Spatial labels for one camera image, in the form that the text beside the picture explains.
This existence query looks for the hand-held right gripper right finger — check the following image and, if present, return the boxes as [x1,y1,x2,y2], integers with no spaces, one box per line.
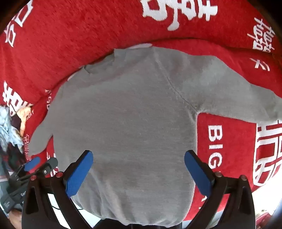
[184,150,256,229]

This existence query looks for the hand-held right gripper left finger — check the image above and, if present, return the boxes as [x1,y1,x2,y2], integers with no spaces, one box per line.
[22,150,94,229]

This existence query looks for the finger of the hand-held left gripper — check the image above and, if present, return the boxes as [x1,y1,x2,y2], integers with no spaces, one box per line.
[15,157,41,177]
[30,157,59,179]

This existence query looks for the grey sweater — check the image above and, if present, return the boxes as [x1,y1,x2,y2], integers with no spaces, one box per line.
[27,45,282,227]

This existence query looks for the pile of patterned clothes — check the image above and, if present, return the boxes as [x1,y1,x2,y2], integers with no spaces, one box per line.
[0,105,26,177]

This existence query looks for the orange cloth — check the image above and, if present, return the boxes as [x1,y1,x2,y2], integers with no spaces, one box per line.
[17,107,34,137]

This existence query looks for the small red object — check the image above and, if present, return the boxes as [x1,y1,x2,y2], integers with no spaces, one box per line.
[257,210,276,224]

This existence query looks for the red printed blanket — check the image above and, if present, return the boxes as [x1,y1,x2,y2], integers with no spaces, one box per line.
[0,0,282,223]

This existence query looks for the thin black cable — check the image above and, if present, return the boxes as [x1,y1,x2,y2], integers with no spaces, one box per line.
[50,203,86,211]

